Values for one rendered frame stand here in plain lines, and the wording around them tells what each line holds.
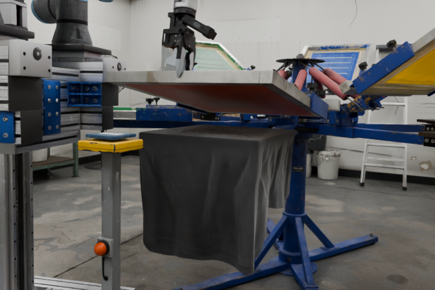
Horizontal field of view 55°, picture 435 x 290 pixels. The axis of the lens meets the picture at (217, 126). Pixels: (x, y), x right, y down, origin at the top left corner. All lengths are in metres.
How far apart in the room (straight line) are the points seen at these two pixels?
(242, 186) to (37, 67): 0.68
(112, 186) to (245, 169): 0.40
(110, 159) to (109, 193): 0.10
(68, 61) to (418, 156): 4.89
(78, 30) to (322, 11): 4.72
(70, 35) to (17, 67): 0.55
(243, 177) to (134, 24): 6.22
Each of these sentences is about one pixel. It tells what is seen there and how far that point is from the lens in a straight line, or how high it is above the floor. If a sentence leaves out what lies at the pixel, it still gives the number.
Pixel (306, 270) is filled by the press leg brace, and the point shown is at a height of 0.12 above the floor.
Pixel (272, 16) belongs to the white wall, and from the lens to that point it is 6.24.
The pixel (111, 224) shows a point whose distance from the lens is 1.23.
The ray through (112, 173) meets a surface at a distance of 1.20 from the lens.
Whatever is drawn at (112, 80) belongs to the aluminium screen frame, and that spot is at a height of 1.13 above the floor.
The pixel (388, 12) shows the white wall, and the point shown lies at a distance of 5.94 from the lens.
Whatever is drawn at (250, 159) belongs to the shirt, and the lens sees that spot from 1.28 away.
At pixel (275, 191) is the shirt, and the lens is 1.55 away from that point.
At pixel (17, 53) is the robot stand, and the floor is 1.18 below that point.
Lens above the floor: 1.09
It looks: 4 degrees down
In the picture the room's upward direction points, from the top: 1 degrees clockwise
